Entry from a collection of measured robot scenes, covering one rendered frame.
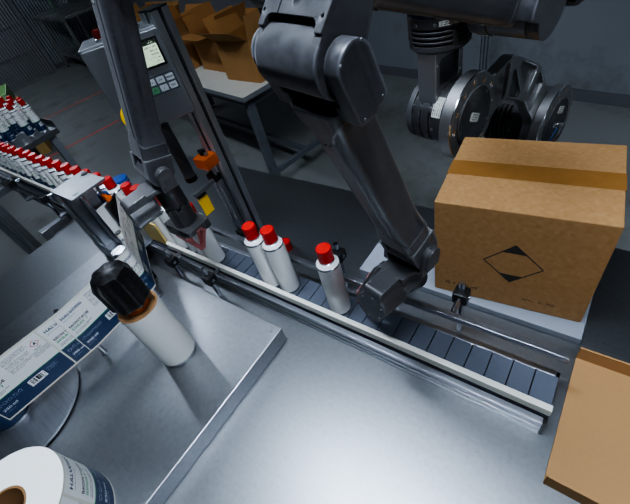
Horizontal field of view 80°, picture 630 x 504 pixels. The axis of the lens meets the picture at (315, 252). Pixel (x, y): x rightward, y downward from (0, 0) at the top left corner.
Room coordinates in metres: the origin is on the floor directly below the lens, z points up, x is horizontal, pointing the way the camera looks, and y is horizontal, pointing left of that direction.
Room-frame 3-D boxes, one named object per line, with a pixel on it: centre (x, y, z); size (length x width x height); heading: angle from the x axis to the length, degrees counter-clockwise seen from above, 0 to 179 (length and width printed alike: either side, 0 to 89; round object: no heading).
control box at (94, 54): (0.97, 0.25, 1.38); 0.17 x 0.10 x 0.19; 98
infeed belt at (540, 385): (0.83, 0.24, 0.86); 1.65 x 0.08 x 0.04; 43
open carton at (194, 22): (3.08, 0.16, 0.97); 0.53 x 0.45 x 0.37; 123
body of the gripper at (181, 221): (0.78, 0.27, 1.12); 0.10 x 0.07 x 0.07; 42
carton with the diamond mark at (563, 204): (0.54, -0.44, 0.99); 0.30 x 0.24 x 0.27; 49
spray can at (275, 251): (0.68, 0.09, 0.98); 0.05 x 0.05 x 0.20
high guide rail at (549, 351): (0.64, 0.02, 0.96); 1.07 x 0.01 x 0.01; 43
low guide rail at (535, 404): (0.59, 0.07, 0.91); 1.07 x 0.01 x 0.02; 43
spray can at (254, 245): (0.71, 0.13, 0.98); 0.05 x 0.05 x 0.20
